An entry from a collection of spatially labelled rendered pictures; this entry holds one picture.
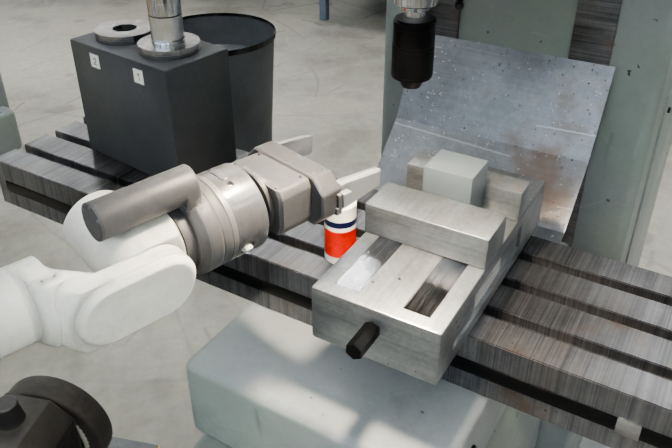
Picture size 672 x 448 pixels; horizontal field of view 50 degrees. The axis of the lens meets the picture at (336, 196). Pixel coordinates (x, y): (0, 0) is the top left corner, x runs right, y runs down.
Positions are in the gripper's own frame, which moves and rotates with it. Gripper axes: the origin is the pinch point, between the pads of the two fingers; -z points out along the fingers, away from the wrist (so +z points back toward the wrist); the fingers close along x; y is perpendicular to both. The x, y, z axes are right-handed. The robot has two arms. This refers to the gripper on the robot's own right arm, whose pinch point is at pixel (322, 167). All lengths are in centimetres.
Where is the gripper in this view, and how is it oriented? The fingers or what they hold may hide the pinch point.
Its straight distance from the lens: 77.1
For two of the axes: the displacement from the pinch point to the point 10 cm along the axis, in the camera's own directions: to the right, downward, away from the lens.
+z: -7.2, 3.6, -6.0
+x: -7.0, -3.7, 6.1
